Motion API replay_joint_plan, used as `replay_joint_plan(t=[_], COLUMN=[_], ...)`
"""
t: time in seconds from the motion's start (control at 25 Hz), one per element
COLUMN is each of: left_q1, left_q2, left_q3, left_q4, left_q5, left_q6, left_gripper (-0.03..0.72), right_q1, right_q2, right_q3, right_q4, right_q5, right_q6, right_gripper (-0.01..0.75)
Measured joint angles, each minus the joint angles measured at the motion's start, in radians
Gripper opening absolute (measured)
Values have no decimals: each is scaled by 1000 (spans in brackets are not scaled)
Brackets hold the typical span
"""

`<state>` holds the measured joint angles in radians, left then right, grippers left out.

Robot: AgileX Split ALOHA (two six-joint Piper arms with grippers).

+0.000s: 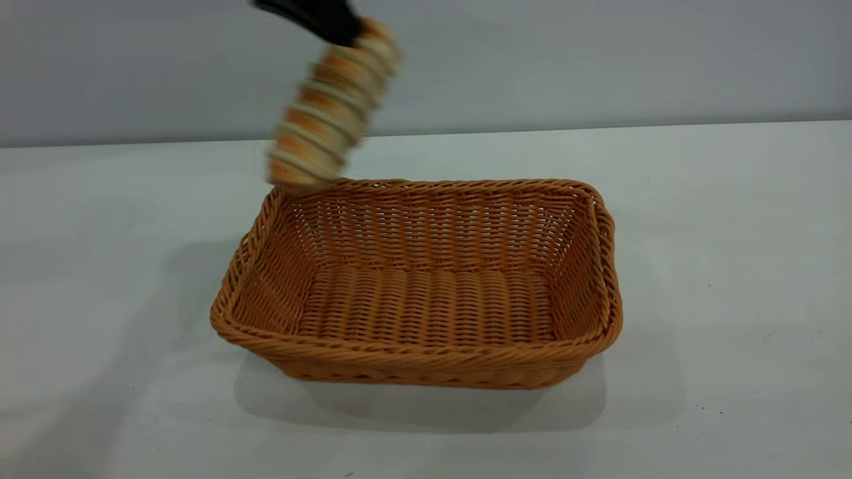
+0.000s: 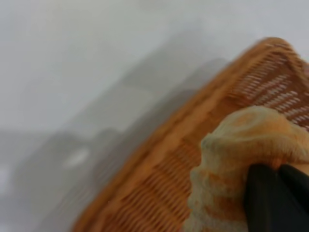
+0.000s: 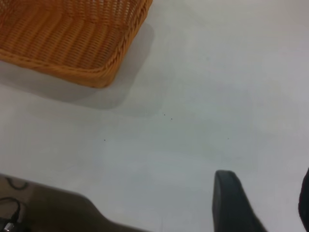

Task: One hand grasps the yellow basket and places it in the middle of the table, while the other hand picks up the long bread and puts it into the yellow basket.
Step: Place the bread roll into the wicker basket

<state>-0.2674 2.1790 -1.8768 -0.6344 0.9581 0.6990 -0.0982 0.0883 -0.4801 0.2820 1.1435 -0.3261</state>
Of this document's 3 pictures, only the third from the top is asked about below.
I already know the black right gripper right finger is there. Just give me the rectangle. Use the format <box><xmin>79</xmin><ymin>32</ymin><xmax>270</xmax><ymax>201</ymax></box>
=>
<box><xmin>297</xmin><ymin>167</ymin><xmax>309</xmax><ymax>226</ymax></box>

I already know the thin black cable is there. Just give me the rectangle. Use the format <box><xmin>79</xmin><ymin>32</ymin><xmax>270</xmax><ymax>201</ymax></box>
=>
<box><xmin>0</xmin><ymin>197</ymin><xmax>24</xmax><ymax>224</ymax></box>

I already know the orange wicker basket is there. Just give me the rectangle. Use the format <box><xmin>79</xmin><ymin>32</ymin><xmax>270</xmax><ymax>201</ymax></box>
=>
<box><xmin>0</xmin><ymin>0</ymin><xmax>154</xmax><ymax>89</ymax></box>

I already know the dark looped cable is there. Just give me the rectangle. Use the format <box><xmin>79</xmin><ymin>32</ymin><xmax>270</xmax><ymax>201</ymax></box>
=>
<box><xmin>4</xmin><ymin>177</ymin><xmax>29</xmax><ymax>191</ymax></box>

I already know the metal cable plug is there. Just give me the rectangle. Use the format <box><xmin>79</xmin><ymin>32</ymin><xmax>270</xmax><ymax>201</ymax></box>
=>
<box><xmin>0</xmin><ymin>218</ymin><xmax>17</xmax><ymax>232</ymax></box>

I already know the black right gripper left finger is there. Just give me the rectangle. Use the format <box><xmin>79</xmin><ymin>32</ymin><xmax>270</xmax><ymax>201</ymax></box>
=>
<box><xmin>211</xmin><ymin>170</ymin><xmax>269</xmax><ymax>232</ymax></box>

